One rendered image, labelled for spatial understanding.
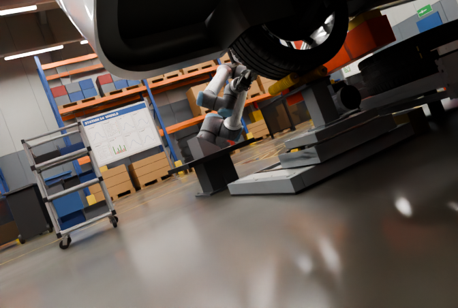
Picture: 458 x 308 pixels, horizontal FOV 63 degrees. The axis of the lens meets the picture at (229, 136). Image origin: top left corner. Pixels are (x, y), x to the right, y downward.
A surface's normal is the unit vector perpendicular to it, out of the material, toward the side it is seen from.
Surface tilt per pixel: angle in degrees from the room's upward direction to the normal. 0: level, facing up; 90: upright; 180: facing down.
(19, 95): 90
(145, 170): 90
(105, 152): 90
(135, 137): 90
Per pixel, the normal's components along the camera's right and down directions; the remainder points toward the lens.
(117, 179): 0.37, -0.16
